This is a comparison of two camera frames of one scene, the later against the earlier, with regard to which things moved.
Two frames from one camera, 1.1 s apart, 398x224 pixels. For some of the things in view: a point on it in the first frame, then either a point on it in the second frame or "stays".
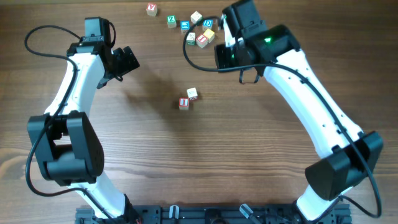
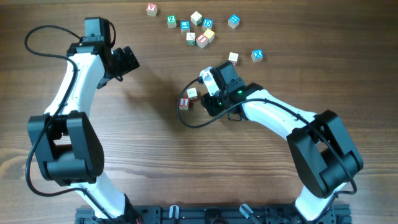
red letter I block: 183,102 stays
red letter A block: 192,94 stays
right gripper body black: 227,57 -> 215,104
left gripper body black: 122,63 stays
